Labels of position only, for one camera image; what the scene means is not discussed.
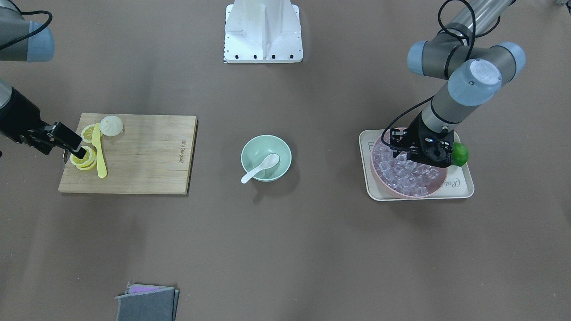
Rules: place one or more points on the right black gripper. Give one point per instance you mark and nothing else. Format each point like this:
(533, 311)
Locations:
(18, 117)

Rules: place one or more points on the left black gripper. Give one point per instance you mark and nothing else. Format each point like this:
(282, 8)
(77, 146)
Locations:
(413, 131)

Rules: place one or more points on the white ceramic spoon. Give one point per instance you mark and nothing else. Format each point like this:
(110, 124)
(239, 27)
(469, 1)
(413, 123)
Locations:
(269, 161)

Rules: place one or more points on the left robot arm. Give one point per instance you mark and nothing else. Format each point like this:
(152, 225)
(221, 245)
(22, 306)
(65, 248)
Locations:
(473, 76)

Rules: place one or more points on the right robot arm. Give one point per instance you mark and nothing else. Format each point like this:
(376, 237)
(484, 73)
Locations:
(26, 37)

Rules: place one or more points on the pink bowl of ice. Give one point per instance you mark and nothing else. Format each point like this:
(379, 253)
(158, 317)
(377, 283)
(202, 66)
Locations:
(402, 177)

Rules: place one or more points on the mint green bowl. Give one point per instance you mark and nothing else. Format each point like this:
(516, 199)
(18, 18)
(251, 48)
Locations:
(256, 150)

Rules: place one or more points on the green lime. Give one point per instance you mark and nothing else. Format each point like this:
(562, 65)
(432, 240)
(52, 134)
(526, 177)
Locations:
(460, 154)

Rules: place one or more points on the yellow plastic knife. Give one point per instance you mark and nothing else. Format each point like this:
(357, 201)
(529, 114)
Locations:
(102, 170)

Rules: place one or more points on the cream serving tray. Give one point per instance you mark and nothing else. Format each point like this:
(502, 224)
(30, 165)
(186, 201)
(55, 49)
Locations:
(458, 182)

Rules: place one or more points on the bamboo cutting board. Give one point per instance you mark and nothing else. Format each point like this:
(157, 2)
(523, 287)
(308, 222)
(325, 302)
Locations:
(152, 155)

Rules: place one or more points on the grey folded cloth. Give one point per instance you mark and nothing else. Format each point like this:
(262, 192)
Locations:
(142, 302)

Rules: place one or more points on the lemon slice near handle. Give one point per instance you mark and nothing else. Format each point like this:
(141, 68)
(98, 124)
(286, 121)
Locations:
(88, 162)

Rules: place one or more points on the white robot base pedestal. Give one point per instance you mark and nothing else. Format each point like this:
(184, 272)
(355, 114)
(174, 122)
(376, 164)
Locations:
(262, 31)

